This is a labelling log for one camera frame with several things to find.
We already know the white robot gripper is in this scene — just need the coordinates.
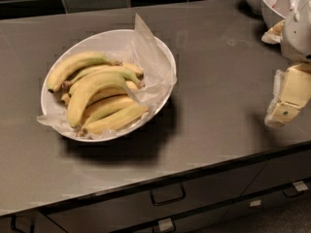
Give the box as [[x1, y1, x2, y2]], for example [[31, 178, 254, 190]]
[[261, 0, 311, 128]]

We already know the large front yellow banana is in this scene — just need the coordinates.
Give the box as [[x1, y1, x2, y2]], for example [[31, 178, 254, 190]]
[[67, 72, 127, 128]]

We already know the short hidden banana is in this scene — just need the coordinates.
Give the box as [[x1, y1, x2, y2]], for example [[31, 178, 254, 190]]
[[60, 81, 138, 106]]

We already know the greenish middle banana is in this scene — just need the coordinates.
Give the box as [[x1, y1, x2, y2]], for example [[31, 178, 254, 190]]
[[62, 62, 144, 89]]

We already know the greenish banana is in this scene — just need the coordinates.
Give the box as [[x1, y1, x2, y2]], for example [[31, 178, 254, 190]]
[[81, 95, 134, 126], [62, 62, 144, 89]]

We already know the bottom yellow banana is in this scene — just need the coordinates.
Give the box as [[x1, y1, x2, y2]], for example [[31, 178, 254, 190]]
[[78, 103, 149, 136]]

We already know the white oval bowl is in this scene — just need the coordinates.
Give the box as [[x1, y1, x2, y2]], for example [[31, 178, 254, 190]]
[[37, 29, 177, 143]]

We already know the lower greenish banana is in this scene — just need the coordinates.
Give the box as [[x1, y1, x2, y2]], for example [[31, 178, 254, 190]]
[[81, 95, 134, 126]]

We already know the top left banana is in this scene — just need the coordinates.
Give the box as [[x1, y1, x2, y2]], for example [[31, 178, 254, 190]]
[[46, 51, 121, 93]]

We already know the right dark drawer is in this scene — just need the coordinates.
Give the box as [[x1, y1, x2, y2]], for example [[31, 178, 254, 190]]
[[244, 150, 311, 195]]

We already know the white paper liner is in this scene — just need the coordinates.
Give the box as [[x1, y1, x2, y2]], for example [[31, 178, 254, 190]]
[[37, 17, 177, 142]]

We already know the lower dark drawer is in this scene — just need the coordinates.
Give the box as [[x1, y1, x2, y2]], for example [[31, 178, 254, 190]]
[[129, 179, 311, 233]]

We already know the left dark drawer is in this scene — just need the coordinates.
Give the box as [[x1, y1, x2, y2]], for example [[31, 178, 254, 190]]
[[0, 211, 68, 233]]

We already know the dark drawer with handle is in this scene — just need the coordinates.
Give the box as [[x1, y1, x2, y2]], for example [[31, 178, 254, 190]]
[[49, 163, 264, 233]]

